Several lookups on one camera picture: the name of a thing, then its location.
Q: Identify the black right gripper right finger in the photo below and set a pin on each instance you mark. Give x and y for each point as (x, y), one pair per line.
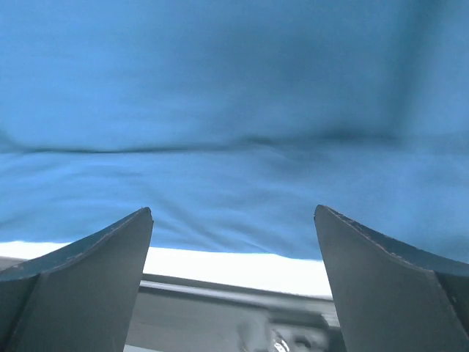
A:
(389, 295)

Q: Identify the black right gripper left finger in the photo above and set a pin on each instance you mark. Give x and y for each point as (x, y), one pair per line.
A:
(79, 297)

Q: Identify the dark blue t shirt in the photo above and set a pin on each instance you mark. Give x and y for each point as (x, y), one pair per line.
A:
(233, 120)

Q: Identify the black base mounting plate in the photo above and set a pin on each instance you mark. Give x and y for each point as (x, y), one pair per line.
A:
(185, 315)

